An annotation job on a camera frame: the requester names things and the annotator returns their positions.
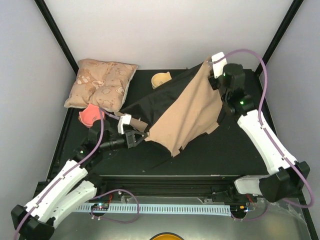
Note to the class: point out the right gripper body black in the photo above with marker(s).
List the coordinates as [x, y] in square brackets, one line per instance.
[211, 80]

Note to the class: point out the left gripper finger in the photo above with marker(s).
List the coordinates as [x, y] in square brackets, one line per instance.
[139, 142]
[140, 135]

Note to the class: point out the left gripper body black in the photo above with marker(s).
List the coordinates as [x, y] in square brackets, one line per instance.
[128, 134]

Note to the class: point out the beige black pet tent fabric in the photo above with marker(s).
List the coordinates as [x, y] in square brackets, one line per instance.
[179, 110]

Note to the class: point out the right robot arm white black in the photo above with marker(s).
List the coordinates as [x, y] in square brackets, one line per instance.
[285, 174]

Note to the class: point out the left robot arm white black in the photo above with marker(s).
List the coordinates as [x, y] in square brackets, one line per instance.
[74, 185]

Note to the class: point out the pink cat-ear bowl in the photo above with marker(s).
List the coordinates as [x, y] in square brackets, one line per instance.
[90, 115]

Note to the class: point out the beige cat-ear bowl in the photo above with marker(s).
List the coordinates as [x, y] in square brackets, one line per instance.
[160, 78]

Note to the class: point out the beige patterned pillow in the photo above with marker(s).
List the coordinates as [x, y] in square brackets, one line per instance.
[101, 83]

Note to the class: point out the left small circuit board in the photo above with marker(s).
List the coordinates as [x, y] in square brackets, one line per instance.
[100, 206]

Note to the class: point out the small circuit board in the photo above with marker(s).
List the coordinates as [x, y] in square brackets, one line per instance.
[100, 206]
[241, 208]

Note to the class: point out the yellow round object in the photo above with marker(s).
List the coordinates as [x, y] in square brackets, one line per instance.
[166, 236]

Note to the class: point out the right small circuit board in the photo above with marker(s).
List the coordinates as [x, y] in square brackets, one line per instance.
[241, 208]

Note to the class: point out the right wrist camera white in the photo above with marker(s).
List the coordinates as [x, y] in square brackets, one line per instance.
[218, 63]

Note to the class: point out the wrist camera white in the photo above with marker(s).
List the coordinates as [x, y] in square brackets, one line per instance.
[123, 120]
[218, 63]

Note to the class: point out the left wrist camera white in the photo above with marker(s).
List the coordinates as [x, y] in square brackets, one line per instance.
[123, 120]

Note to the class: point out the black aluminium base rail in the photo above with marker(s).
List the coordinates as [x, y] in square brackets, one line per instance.
[221, 188]

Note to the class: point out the white slotted cable duct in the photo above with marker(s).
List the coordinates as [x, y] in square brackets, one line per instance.
[167, 209]

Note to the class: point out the right black frame post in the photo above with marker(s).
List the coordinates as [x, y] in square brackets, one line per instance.
[283, 27]

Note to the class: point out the black frame post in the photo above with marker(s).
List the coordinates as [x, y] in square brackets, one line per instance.
[283, 27]
[49, 19]

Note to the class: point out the left black frame post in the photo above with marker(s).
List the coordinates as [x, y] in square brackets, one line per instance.
[49, 19]

